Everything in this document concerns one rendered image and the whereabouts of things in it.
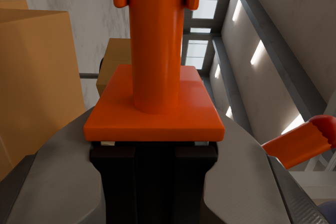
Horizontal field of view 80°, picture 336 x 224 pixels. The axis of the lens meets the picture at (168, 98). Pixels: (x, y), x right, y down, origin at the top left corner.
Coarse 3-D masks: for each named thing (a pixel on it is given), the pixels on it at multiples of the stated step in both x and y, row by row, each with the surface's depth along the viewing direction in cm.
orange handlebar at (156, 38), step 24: (120, 0) 7; (144, 0) 7; (168, 0) 7; (192, 0) 7; (144, 24) 7; (168, 24) 7; (144, 48) 8; (168, 48) 8; (144, 72) 8; (168, 72) 8; (144, 96) 9; (168, 96) 9
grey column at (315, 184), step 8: (296, 176) 173; (304, 176) 173; (312, 176) 173; (320, 176) 174; (328, 176) 174; (304, 184) 166; (312, 184) 166; (320, 184) 166; (328, 184) 167; (312, 192) 168; (320, 192) 169; (328, 192) 169
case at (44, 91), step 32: (0, 32) 16; (32, 32) 21; (64, 32) 28; (0, 64) 16; (32, 64) 21; (64, 64) 28; (0, 96) 17; (32, 96) 21; (64, 96) 28; (0, 128) 17; (32, 128) 21; (0, 160) 17
